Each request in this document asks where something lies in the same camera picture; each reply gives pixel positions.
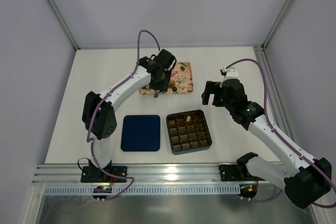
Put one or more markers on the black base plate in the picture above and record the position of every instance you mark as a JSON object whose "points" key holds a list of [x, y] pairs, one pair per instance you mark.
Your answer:
{"points": [[234, 173], [95, 175]]}

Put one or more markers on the dark blue box lid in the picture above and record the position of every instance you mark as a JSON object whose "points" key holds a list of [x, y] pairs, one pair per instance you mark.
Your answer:
{"points": [[141, 133]]}

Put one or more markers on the dark chocolate box with dividers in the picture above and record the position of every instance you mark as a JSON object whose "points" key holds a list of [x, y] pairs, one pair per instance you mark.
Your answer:
{"points": [[188, 137]]}

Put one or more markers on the aluminium mounting rail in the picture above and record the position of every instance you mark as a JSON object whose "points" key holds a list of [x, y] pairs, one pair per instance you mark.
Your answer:
{"points": [[70, 173]]}

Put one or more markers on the right aluminium frame post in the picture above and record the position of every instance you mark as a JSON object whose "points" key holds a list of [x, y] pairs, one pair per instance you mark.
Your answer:
{"points": [[285, 8]]}

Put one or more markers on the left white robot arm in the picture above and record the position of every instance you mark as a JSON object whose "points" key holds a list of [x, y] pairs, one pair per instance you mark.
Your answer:
{"points": [[100, 108]]}

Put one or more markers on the aluminium frame post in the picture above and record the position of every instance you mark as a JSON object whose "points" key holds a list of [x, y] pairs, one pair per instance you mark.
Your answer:
{"points": [[58, 15], [285, 8]]}

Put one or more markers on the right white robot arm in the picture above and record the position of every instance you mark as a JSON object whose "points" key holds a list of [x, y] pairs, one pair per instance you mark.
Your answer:
{"points": [[302, 177]]}

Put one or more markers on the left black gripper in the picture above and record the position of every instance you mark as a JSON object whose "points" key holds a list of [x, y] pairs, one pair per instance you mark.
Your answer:
{"points": [[158, 86]]}

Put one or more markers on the floral rectangular tray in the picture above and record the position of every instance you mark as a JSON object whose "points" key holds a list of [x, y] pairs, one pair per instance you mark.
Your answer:
{"points": [[183, 80]]}

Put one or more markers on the white slotted cable duct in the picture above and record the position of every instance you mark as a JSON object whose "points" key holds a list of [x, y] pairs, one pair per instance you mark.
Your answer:
{"points": [[144, 190]]}

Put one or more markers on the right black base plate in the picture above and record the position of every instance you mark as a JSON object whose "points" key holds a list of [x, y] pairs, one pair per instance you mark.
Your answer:
{"points": [[234, 173]]}

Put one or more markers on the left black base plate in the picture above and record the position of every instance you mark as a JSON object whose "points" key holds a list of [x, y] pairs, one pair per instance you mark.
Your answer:
{"points": [[95, 175]]}

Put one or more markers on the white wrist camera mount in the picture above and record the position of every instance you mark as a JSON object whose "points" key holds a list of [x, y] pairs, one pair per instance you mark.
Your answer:
{"points": [[229, 73]]}

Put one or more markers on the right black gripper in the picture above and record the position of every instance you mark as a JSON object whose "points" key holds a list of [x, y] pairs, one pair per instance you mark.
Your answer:
{"points": [[214, 94]]}

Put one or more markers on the left aluminium frame post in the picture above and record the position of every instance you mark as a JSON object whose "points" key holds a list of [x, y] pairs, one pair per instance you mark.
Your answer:
{"points": [[58, 15]]}

